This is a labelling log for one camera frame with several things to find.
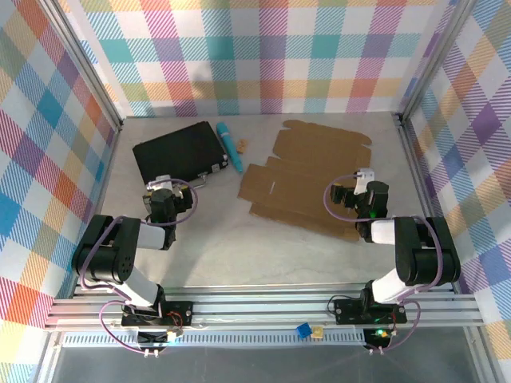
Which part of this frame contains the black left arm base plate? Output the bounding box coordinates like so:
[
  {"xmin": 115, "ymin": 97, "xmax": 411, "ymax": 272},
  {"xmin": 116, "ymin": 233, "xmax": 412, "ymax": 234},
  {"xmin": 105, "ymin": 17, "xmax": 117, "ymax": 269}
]
[{"xmin": 121, "ymin": 301, "xmax": 195, "ymax": 326}]

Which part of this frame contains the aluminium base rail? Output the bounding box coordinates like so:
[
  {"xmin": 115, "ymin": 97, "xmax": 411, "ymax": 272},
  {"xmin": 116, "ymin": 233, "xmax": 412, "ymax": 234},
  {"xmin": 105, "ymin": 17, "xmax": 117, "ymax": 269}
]
[{"xmin": 43, "ymin": 293, "xmax": 486, "ymax": 332}]

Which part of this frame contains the black controller board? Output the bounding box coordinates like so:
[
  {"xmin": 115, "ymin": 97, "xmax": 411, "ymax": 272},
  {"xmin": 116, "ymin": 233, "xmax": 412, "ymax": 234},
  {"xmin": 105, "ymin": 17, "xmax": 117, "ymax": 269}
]
[
  {"xmin": 137, "ymin": 329, "xmax": 179, "ymax": 346},
  {"xmin": 362, "ymin": 327, "xmax": 392, "ymax": 348}
]

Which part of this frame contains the brown cardboard paper box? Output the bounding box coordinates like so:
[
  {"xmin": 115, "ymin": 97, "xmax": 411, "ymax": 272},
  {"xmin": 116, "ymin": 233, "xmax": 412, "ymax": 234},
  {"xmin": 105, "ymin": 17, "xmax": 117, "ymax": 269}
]
[{"xmin": 237, "ymin": 119, "xmax": 372, "ymax": 243}]

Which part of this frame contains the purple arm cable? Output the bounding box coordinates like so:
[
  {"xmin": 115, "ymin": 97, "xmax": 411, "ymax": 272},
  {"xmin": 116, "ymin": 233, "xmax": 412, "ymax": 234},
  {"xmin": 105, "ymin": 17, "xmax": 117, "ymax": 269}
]
[
  {"xmin": 323, "ymin": 172, "xmax": 445, "ymax": 355},
  {"xmin": 77, "ymin": 178, "xmax": 200, "ymax": 357}
]

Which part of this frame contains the aluminium side rail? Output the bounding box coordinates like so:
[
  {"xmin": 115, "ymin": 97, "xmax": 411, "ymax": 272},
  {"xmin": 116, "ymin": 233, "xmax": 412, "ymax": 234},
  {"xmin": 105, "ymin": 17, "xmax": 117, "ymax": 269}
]
[
  {"xmin": 71, "ymin": 119, "xmax": 125, "ymax": 298},
  {"xmin": 398, "ymin": 115, "xmax": 458, "ymax": 294}
]

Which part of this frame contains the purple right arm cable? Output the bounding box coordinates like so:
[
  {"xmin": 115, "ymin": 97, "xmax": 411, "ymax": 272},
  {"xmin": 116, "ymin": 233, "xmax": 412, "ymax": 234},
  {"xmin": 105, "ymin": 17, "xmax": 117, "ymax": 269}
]
[{"xmin": 323, "ymin": 172, "xmax": 445, "ymax": 355}]

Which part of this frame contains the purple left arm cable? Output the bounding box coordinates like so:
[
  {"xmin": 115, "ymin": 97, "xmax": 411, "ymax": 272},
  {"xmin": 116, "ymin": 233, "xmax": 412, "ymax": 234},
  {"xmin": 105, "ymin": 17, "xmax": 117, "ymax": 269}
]
[{"xmin": 77, "ymin": 178, "xmax": 200, "ymax": 357}]

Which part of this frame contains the teal marker pen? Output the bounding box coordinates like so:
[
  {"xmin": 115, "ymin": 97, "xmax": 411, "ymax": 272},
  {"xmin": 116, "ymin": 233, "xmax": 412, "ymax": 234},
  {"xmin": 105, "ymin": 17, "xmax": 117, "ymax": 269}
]
[{"xmin": 215, "ymin": 121, "xmax": 244, "ymax": 173}]

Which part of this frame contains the slotted grey cable duct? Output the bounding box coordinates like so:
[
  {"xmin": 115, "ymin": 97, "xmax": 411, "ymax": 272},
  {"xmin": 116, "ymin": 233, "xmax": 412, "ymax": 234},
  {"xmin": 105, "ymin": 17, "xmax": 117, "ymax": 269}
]
[{"xmin": 59, "ymin": 330, "xmax": 368, "ymax": 348}]

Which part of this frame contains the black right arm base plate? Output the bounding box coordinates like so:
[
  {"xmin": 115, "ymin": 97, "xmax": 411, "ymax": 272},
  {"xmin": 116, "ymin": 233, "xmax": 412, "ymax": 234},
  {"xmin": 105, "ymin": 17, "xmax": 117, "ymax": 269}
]
[{"xmin": 333, "ymin": 297, "xmax": 408, "ymax": 324}]

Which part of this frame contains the aluminium frame post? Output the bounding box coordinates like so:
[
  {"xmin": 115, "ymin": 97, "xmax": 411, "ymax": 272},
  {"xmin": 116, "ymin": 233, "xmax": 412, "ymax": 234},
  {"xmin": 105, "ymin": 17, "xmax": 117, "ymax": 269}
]
[
  {"xmin": 38, "ymin": 0, "xmax": 125, "ymax": 131},
  {"xmin": 394, "ymin": 0, "xmax": 480, "ymax": 124}
]

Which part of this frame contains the black case with metal handle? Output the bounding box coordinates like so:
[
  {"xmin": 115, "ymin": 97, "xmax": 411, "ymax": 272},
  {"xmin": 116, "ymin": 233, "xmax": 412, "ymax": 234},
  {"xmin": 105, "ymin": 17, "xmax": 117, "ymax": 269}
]
[{"xmin": 132, "ymin": 120, "xmax": 230, "ymax": 192}]

